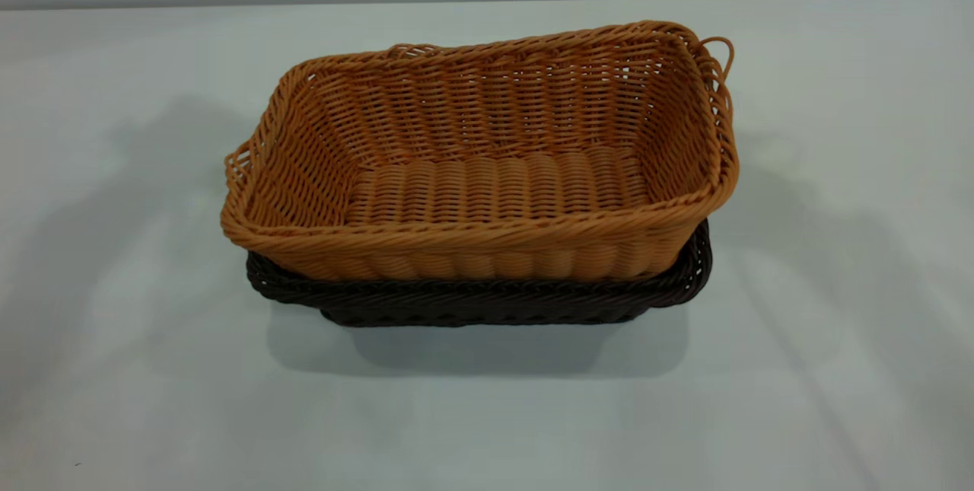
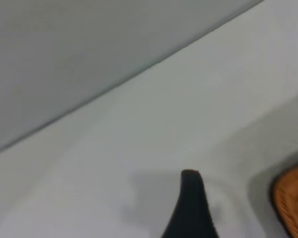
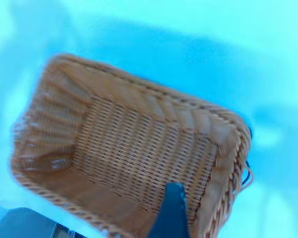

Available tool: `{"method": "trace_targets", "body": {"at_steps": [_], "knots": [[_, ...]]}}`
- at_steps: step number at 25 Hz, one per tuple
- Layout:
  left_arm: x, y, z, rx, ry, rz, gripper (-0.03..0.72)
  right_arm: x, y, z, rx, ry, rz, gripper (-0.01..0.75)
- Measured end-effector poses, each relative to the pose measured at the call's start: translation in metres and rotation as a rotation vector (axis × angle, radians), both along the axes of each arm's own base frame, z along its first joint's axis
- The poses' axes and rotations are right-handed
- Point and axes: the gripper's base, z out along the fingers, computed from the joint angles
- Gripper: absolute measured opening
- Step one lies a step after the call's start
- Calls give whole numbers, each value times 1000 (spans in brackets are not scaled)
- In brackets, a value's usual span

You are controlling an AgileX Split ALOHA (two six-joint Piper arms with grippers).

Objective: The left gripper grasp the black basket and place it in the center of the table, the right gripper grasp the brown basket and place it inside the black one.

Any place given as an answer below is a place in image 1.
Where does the black woven plastic basket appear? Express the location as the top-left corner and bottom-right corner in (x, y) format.
(245, 218), (714, 328)

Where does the orange woven plastic basket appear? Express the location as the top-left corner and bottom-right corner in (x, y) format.
(221, 20), (740, 282)

